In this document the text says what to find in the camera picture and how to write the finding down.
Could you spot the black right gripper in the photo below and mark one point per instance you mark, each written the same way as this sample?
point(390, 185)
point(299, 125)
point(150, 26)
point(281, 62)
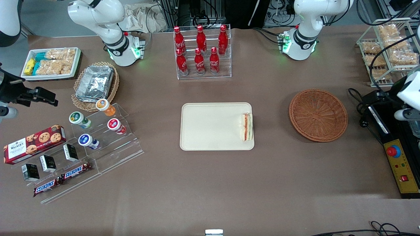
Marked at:
point(9, 89)

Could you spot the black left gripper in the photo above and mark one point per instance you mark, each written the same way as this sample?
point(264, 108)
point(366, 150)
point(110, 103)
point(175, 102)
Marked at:
point(396, 88)

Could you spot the triangular sandwich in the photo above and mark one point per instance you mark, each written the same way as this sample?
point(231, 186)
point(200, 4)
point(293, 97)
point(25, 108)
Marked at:
point(246, 127)

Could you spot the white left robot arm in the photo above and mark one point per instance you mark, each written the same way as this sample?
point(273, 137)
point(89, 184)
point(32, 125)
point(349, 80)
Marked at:
point(305, 13)

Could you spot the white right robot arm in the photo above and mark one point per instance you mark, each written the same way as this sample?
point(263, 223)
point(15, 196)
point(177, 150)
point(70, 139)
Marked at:
point(98, 13)

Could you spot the white rectangular snack tray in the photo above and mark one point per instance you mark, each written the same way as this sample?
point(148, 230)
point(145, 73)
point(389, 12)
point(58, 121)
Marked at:
point(77, 62)

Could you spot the brown wicker basket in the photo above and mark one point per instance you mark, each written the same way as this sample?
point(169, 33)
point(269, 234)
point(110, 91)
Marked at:
point(318, 114)

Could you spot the light woven basket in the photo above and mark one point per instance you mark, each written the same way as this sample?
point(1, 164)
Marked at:
point(115, 88)

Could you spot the beige plastic tray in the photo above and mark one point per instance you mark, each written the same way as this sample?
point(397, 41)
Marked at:
point(213, 126)

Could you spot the bagged fried snack pack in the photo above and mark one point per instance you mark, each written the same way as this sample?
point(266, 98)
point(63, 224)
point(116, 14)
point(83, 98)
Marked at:
point(396, 43)
point(382, 73)
point(371, 48)
point(375, 60)
point(403, 57)
point(388, 31)

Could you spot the clear rice cracker pack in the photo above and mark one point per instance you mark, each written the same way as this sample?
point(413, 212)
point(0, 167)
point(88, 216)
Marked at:
point(49, 67)
point(60, 53)
point(67, 67)

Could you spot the teal snack pack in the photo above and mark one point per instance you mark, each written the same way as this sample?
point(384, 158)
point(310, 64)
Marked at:
point(36, 68)
point(40, 56)

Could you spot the yellow snack pack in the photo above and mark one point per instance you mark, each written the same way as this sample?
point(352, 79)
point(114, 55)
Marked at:
point(29, 66)

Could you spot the green lid yogurt cup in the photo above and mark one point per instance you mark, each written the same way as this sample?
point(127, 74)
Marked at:
point(78, 119)

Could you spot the black equipment base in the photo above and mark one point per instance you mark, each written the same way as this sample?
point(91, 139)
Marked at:
point(398, 131)

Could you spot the red Walkers cookie box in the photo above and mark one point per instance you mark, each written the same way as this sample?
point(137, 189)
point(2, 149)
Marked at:
point(32, 144)

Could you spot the silver foil container stack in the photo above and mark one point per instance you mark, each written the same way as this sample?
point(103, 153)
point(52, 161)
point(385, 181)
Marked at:
point(95, 83)

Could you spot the orange lid yogurt cup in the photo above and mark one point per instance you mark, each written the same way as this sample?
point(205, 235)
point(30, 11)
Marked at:
point(105, 106)

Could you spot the blue lid yogurt cup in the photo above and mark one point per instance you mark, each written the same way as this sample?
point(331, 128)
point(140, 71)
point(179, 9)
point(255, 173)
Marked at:
point(87, 141)

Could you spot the small black box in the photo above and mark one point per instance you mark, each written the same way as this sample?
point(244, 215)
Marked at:
point(71, 152)
point(48, 163)
point(30, 172)

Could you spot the red lid yogurt cup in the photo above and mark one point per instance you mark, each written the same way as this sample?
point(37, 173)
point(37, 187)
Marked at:
point(115, 125)

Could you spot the yellow emergency stop control box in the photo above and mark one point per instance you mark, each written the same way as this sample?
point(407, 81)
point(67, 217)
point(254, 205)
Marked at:
point(402, 170)

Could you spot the Snickers chocolate bar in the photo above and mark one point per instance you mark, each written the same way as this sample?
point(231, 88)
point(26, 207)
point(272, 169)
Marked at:
point(47, 186)
point(76, 171)

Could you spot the clear acrylic stepped cup stand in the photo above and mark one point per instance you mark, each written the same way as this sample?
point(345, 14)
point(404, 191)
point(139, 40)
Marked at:
point(121, 150)

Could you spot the clear acrylic stepped snack stand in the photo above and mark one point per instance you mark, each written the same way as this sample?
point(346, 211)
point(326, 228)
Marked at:
point(75, 186)

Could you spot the crumpled beige cloth bag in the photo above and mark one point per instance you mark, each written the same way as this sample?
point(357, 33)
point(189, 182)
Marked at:
point(141, 18)

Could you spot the red cola bottle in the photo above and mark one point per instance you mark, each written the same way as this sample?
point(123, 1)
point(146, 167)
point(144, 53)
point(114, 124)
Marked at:
point(179, 39)
point(214, 62)
point(199, 64)
point(201, 37)
point(223, 39)
point(182, 64)

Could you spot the clear acrylic bottle rack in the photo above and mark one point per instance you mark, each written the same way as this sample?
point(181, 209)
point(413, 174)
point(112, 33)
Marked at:
point(226, 72)

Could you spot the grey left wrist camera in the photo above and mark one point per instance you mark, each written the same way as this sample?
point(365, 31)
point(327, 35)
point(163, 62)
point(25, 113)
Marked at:
point(407, 114)

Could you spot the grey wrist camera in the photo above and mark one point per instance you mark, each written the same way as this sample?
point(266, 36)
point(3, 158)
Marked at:
point(407, 114)
point(7, 112)

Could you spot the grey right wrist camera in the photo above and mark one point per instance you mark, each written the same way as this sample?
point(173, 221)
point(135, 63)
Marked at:
point(7, 112)

